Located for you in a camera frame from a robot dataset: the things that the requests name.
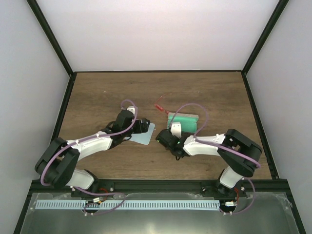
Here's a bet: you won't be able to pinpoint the light blue cleaning cloth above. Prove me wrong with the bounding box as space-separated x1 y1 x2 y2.
129 123 155 145

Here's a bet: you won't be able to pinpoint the pink transparent sunglasses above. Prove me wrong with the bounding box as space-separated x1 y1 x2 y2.
154 93 172 115

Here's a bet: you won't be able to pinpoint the grey case green lining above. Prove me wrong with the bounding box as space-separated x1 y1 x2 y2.
167 112 199 134

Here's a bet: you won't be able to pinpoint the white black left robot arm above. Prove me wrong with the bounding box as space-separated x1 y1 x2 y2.
35 107 151 197

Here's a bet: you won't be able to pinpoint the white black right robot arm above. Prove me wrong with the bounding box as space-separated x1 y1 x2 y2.
156 129 262 196

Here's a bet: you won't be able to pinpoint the grey metal front panel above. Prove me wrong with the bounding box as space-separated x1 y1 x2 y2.
20 193 299 234

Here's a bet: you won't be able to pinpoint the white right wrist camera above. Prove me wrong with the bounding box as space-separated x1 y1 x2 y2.
170 122 182 138

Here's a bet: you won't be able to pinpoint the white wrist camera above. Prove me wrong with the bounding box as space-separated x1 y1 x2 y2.
170 122 182 138
127 106 136 115

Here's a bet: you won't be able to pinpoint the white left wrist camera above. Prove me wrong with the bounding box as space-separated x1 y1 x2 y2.
127 106 136 115

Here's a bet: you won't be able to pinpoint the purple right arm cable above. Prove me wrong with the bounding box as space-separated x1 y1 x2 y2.
167 103 262 216

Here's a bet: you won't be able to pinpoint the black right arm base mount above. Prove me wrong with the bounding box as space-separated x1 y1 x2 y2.
200 179 246 199

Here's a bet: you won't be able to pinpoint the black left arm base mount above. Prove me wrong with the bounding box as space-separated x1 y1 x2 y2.
71 179 115 198

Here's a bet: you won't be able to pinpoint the black aluminium frame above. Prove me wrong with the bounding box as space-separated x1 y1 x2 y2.
12 0 308 234

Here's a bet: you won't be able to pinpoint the light blue slotted cable duct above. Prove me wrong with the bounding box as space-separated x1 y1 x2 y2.
35 200 220 211

